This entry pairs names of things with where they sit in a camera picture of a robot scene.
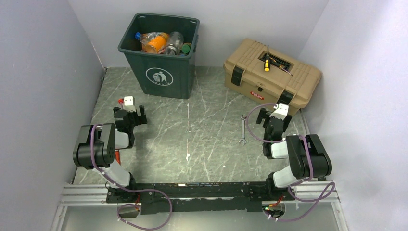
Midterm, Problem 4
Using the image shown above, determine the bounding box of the pepsi bottle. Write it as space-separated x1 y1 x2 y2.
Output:
135 32 161 45

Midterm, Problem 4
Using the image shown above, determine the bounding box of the yellow handled screwdriver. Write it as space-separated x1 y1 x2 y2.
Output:
264 45 270 72

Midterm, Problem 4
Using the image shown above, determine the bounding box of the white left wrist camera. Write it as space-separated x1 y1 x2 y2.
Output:
118 96 137 112

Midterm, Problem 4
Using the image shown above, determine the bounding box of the silver open end wrench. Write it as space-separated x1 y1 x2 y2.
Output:
239 115 247 145

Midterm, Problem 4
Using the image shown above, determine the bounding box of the clear bottle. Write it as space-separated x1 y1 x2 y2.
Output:
164 31 184 55

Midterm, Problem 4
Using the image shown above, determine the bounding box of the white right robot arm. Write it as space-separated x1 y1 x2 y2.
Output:
256 108 332 200

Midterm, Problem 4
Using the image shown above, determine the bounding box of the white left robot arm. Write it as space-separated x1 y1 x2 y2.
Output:
73 105 147 202

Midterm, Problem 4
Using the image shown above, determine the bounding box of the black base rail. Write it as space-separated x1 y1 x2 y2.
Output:
106 179 294 215

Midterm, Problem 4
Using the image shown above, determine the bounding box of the red handled adjustable wrench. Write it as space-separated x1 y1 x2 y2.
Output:
115 150 121 165

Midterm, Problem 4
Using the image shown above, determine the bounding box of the tan plastic toolbox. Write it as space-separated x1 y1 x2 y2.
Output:
224 38 322 116

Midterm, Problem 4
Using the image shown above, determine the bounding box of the orange bottle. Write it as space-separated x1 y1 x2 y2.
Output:
143 32 169 53

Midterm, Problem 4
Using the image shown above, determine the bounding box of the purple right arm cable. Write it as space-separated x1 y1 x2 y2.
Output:
244 103 336 223

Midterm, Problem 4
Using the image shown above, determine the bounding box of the dark green trash bin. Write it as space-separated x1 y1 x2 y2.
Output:
118 13 200 99

